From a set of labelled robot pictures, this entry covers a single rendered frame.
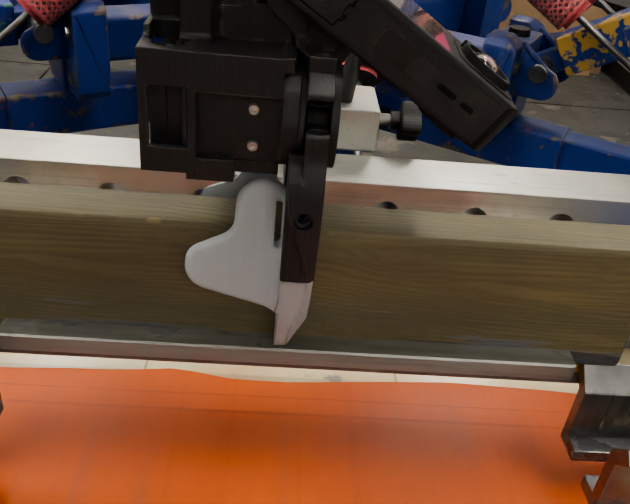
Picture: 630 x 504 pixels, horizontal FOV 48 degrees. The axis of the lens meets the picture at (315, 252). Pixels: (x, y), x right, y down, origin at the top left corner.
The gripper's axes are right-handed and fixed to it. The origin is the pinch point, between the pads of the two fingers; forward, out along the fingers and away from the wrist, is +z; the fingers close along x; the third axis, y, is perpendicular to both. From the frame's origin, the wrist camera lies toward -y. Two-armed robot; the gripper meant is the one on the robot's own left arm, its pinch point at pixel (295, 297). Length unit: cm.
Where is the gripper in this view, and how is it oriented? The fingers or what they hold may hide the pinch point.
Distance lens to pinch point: 37.6
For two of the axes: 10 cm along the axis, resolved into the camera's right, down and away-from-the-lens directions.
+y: -10.0, -0.7, -0.7
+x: 0.2, 5.4, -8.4
